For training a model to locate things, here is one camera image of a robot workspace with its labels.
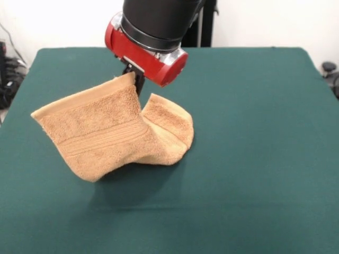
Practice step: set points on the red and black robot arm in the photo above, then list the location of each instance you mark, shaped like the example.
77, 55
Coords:
159, 18

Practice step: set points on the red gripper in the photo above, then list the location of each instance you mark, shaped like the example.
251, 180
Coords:
137, 55

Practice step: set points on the tan terry towel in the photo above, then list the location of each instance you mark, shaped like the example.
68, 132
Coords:
106, 132

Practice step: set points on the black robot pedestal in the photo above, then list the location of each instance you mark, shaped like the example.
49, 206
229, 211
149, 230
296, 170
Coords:
208, 23

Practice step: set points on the dark green tablecloth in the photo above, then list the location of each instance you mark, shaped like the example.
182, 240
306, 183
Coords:
238, 158

